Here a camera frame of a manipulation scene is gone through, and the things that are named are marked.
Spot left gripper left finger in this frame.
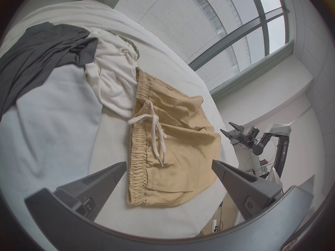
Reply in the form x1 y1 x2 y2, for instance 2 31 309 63
54 161 128 220

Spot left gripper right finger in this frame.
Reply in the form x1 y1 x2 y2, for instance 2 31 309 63
211 159 282 222

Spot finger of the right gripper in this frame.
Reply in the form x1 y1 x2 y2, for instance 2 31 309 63
220 128 237 140
228 122 244 133

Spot tan shorts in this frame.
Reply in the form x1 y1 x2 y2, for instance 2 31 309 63
125 67 222 208

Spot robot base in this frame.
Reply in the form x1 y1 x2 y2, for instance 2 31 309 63
234 140 284 193

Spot bed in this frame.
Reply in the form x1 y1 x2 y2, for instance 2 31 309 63
0 0 240 239

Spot pale blue garment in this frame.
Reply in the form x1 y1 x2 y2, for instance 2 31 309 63
0 64 103 184

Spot white garment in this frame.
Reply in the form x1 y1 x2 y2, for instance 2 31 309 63
84 28 139 119

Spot window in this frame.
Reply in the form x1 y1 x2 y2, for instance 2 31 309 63
114 0 295 99

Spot olive green garment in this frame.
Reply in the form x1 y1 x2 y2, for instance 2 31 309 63
106 30 141 61

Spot black garment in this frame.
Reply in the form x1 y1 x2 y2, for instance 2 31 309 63
0 22 99 121

